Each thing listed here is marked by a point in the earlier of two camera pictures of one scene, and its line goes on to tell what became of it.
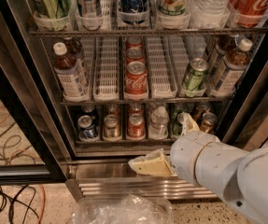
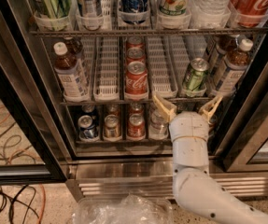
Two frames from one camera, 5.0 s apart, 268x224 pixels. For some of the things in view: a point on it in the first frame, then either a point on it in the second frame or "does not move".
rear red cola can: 134,42 does not move
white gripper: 190,154 → 189,125
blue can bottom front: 87,131 does not move
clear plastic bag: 128,209 does not move
